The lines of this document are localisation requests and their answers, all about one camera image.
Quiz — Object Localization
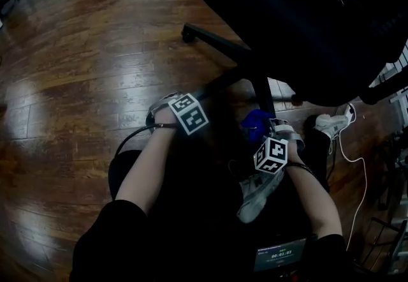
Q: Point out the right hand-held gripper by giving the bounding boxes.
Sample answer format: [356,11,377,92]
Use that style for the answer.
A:
[253,117,306,175]

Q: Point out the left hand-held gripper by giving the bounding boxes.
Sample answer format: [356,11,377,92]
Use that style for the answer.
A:
[145,91,210,136]

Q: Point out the blue cloth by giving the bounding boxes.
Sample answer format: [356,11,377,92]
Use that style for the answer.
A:
[240,108,275,144]

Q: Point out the black office chair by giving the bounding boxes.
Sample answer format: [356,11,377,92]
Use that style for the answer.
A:
[171,0,408,122]

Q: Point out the person's left forearm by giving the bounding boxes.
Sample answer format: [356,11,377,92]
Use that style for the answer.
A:
[114,126,179,216]

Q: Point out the person's right forearm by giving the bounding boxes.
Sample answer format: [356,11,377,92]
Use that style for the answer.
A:
[284,164,343,240]

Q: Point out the person's right hand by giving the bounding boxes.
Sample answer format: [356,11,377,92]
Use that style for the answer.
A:
[286,145,303,166]

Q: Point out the person's left hand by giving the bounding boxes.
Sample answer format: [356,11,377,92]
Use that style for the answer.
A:
[154,107,179,126]

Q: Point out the person's white sneaker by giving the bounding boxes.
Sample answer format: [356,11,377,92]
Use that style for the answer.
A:
[314,114,350,140]
[236,168,285,224]

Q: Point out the person's black trousers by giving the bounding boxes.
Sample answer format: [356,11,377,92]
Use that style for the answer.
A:
[108,105,331,243]

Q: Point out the black smartphone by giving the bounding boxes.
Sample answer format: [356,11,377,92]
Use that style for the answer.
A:
[253,237,309,273]

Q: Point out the person's black shirt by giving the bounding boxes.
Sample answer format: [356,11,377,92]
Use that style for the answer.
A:
[69,200,354,282]

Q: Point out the black metal rack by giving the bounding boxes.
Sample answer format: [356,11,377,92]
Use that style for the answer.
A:
[353,133,408,275]

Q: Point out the black cable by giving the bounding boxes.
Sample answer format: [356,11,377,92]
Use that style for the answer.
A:
[113,123,176,156]

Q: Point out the white cable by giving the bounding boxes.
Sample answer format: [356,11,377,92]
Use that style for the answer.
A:
[336,133,368,251]

